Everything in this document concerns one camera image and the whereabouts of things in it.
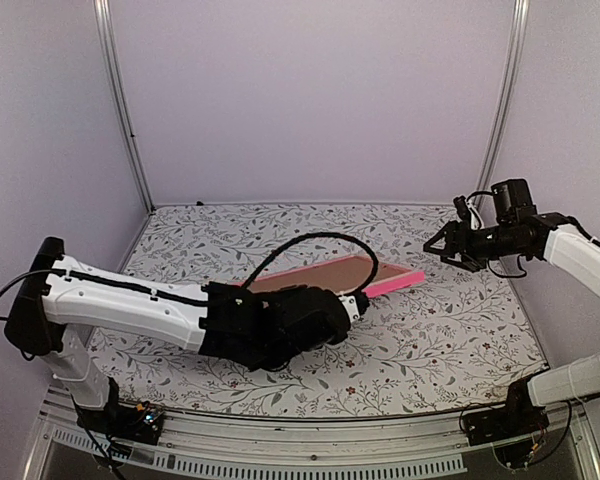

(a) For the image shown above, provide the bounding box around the brown backing board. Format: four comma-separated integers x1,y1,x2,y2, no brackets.
249,256,373,293

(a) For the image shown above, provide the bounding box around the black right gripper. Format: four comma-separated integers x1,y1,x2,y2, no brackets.
424,221,526,273

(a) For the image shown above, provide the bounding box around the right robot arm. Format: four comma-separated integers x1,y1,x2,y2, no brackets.
423,178,600,443

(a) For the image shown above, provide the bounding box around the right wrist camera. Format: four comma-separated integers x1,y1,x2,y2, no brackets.
453,196,484,231

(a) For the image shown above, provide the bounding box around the pink wooden picture frame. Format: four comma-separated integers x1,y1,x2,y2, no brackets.
229,253,426,301

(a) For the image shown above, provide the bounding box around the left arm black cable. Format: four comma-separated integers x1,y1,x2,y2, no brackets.
237,232,380,296

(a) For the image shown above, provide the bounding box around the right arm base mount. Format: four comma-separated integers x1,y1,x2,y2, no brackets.
459,406,549,446

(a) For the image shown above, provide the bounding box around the right aluminium corner post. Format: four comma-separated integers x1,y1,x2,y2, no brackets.
477,0,530,190

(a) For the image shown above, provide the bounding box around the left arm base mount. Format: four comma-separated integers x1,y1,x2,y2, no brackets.
74,402,164,446

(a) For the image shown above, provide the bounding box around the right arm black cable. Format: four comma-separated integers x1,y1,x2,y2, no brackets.
467,189,529,280

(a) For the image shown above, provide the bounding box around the left aluminium corner post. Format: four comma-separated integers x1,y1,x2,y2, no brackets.
93,0,155,214

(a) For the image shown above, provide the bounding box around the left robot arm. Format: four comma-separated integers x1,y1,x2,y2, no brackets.
4,237,365,434

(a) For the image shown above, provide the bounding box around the aluminium corner post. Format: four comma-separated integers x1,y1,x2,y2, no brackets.
477,0,530,190
93,0,155,214

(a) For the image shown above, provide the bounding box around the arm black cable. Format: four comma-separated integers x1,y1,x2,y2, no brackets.
467,189,529,280
237,232,380,296

